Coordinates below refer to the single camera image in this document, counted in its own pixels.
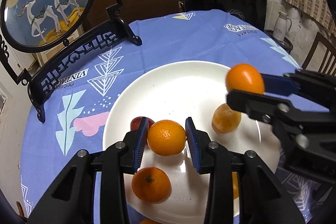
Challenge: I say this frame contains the orange tangerine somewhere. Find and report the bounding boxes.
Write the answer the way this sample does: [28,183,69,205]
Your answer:
[147,120,186,156]
[131,167,171,203]
[232,172,239,200]
[226,64,265,94]
[139,218,160,224]

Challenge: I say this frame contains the wooden chair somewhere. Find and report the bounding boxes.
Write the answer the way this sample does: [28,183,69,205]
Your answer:
[302,32,335,76]

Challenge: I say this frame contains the small round side table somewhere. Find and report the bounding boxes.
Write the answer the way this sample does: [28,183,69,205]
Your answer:
[264,30,293,53]

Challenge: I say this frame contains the tan round fruit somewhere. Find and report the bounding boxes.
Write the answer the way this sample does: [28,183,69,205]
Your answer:
[211,103,242,134]

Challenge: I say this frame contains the white thermos jug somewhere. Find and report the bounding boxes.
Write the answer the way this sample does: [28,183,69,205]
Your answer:
[272,11,292,42]

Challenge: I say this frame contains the blue patterned tablecloth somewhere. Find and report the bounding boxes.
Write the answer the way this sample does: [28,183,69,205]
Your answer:
[19,9,330,224]

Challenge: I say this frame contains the red apple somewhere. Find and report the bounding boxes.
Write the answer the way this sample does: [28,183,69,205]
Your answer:
[130,117,154,131]

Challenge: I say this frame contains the white round plate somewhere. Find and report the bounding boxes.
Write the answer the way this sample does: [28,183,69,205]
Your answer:
[102,61,280,223]

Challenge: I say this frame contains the round deer screen on stand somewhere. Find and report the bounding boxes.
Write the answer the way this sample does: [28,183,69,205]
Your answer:
[1,0,142,122]

